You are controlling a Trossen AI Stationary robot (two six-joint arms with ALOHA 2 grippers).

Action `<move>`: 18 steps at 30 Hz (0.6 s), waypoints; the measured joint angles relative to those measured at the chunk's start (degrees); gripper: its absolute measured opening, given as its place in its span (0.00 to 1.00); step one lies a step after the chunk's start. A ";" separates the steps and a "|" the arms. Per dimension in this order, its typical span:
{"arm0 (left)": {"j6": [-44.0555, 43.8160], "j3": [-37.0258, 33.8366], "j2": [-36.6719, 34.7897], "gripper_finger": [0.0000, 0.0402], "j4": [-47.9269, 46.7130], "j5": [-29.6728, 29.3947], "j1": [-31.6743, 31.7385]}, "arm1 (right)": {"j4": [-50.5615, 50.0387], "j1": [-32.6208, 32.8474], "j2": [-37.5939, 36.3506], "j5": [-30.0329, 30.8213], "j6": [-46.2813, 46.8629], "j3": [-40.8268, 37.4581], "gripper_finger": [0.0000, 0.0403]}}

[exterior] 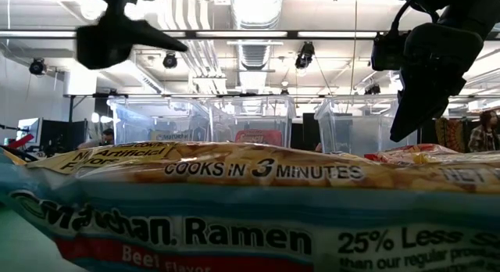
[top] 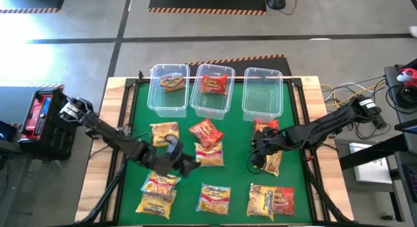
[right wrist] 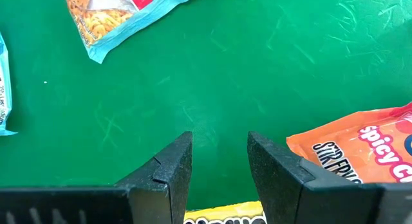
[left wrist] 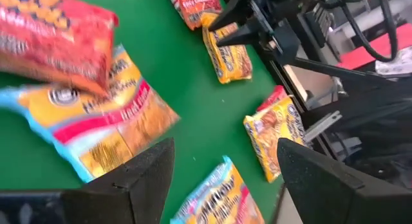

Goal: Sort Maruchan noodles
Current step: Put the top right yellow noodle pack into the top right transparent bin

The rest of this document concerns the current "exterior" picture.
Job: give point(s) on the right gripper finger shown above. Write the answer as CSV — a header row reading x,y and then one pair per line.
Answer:
x,y
402,115
433,96

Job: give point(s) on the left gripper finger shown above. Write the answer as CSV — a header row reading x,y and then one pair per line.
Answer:
x,y
105,45

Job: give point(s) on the red spicy noodle packet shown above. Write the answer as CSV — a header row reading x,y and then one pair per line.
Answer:
x,y
377,158
258,138

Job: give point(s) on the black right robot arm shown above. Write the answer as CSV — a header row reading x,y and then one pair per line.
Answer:
x,y
468,6

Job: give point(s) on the black ceiling spotlight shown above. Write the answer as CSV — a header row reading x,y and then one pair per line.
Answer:
x,y
373,89
170,61
37,66
304,55

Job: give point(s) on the clear plastic bin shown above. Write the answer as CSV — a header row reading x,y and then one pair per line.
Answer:
x,y
269,115
136,119
351,127

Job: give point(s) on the person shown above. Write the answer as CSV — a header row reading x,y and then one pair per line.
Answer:
x,y
108,136
486,135

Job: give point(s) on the black partition panel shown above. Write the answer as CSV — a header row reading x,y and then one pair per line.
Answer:
x,y
310,131

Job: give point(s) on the black computer monitor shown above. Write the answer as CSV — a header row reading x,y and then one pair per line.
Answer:
x,y
62,133

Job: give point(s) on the white computer monitor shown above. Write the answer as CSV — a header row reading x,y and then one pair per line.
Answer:
x,y
31,127

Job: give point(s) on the red bar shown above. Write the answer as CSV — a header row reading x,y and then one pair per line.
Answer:
x,y
21,141

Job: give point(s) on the patterned wall tapestry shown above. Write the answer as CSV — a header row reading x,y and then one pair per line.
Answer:
x,y
449,135

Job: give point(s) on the black horizontal frame bar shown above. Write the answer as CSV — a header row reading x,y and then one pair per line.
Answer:
x,y
84,95

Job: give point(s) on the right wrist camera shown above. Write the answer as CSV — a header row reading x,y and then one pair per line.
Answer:
x,y
386,53

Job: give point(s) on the silver ceiling duct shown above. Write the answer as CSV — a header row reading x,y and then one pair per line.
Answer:
x,y
254,57

